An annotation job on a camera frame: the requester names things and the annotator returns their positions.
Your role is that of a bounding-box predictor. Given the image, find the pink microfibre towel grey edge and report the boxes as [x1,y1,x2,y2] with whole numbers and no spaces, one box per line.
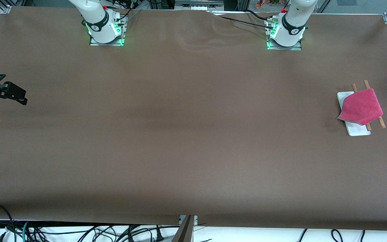
[336,88,384,126]

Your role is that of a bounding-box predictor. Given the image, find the white rack base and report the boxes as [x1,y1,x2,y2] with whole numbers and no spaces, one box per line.
[337,91,371,136]

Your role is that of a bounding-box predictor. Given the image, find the white power strip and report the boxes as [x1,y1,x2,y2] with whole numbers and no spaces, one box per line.
[174,0,225,11]

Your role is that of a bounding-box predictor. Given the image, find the teal floor cable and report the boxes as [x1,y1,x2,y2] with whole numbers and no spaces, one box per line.
[21,221,32,242]

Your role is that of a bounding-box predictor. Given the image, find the black cable on table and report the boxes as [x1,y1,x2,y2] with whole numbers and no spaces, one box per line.
[210,10,275,30]

